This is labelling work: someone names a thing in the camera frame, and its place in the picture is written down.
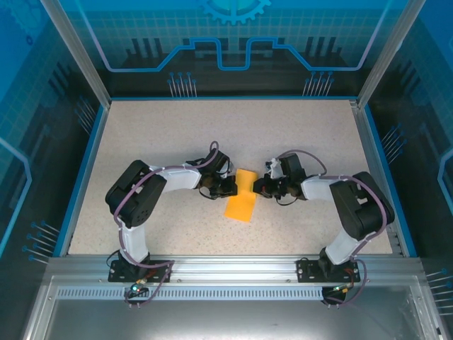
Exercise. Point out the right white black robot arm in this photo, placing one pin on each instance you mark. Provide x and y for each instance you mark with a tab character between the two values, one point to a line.
361	205

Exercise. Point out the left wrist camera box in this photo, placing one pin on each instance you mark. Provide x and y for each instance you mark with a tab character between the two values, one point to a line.
231	168

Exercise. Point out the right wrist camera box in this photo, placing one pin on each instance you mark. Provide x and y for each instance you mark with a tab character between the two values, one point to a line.
273	168

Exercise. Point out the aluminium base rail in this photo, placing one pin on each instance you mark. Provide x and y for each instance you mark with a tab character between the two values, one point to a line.
230	267

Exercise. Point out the blue table side strip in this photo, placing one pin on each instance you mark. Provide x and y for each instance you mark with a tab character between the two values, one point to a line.
83	184
389	177

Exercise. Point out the aluminium frame post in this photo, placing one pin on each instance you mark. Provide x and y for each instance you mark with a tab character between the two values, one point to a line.
81	60
385	56

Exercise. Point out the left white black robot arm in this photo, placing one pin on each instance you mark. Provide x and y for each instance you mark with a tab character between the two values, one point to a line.
138	198

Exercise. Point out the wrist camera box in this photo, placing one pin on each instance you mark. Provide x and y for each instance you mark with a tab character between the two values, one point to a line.
273	168
231	168

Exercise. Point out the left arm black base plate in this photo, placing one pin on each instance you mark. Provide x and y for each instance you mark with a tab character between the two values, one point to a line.
118	274

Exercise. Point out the aluminium side rail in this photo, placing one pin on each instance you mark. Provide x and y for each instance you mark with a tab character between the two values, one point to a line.
368	141

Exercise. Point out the yellow square paper sheet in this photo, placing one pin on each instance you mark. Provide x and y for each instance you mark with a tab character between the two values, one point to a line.
240	209

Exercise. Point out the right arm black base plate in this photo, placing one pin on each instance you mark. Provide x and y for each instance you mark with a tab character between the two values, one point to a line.
306	271

